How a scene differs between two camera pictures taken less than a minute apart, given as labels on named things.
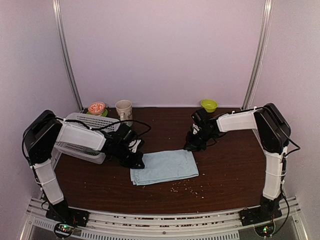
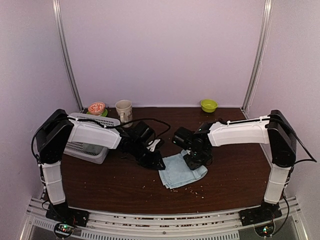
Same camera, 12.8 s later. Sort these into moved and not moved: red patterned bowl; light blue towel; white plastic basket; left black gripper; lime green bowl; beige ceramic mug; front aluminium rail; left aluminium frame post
Moved: left black gripper; light blue towel
Not moved: left aluminium frame post; red patterned bowl; front aluminium rail; white plastic basket; lime green bowl; beige ceramic mug
